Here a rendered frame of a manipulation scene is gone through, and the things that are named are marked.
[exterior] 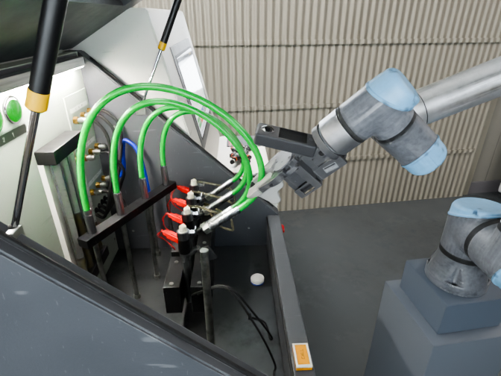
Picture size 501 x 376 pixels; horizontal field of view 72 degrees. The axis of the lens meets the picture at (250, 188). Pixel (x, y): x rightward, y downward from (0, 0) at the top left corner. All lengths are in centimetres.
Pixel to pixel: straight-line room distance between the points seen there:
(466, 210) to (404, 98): 44
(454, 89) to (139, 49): 76
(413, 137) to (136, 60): 74
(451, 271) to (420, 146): 47
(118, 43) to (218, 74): 157
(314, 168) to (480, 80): 36
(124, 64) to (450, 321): 109
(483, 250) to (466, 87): 35
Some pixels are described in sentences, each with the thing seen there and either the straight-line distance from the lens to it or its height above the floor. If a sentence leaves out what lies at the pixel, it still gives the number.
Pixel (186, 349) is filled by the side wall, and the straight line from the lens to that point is 51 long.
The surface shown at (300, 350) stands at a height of 96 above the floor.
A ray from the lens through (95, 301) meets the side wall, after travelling 46.
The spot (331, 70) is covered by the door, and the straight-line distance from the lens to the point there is 275.
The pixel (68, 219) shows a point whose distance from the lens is 87.
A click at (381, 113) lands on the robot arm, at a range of 59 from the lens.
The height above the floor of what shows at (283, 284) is 95.
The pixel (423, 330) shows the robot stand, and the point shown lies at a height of 80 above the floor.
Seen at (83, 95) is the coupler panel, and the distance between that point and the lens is 104.
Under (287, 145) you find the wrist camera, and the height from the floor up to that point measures 132.
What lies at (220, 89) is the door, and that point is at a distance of 259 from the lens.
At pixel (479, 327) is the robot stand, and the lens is 114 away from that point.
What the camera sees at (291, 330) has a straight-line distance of 78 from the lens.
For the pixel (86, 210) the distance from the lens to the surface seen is 81.
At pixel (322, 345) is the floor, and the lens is 201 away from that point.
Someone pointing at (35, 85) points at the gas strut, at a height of 148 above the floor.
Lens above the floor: 153
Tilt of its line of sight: 27 degrees down
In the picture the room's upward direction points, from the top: straight up
